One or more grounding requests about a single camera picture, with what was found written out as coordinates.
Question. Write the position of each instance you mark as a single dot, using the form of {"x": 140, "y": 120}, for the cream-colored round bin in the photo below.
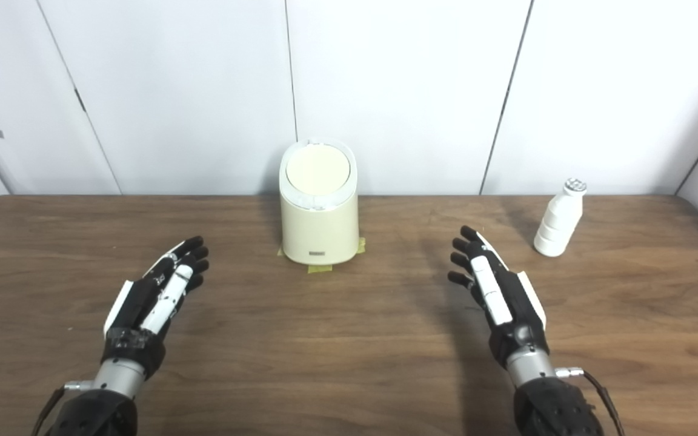
{"x": 320, "y": 233}

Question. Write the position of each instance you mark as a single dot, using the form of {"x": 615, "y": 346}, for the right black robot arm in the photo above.
{"x": 552, "y": 402}

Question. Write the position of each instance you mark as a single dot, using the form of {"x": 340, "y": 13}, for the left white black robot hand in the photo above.
{"x": 137, "y": 303}

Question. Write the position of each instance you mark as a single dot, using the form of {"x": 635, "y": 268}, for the small white plastic bottle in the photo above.
{"x": 558, "y": 221}

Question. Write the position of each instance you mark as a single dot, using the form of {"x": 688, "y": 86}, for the cream round bin lid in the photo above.
{"x": 317, "y": 169}

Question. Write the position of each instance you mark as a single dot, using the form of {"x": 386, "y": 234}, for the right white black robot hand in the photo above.
{"x": 509, "y": 303}

